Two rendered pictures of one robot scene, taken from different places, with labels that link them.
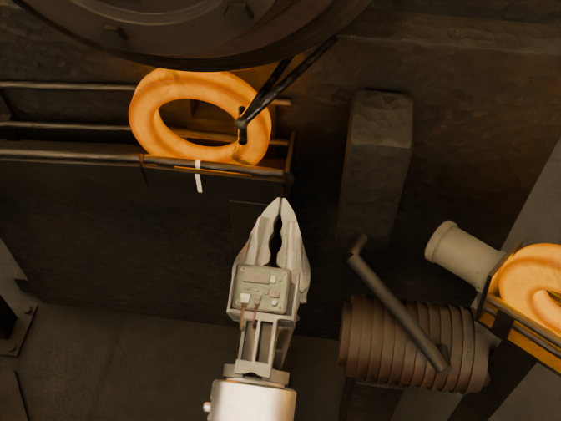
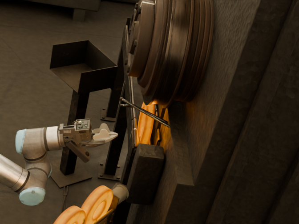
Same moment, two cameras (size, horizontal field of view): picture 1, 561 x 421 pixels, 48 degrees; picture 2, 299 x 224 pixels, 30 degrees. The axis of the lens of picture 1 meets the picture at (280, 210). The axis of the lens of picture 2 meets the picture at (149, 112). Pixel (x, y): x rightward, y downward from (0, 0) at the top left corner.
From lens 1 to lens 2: 174 cm
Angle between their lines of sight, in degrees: 53
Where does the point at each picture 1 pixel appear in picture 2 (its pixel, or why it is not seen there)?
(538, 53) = (175, 168)
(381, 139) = (140, 148)
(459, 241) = (118, 189)
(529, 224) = not seen: outside the picture
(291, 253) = (98, 135)
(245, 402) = (52, 128)
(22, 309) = (118, 176)
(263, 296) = (80, 125)
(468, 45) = (174, 153)
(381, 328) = not seen: hidden behind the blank
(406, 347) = not seen: hidden behind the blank
